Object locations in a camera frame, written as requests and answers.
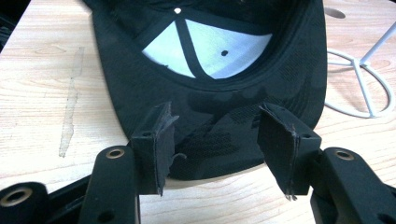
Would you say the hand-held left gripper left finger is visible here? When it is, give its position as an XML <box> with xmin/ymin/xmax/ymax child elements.
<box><xmin>130</xmin><ymin>100</ymin><xmax>188</xmax><ymax>197</ymax></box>

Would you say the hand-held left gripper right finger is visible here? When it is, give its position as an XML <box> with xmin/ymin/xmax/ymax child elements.
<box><xmin>257</xmin><ymin>103</ymin><xmax>322</xmax><ymax>202</ymax></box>

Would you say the black camouflage baseball cap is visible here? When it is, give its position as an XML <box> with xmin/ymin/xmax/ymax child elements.
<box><xmin>81</xmin><ymin>0</ymin><xmax>329</xmax><ymax>181</ymax></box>

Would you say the white wire hat stand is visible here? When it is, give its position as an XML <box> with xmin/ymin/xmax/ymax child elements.
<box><xmin>323</xmin><ymin>21</ymin><xmax>396</xmax><ymax>119</ymax></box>

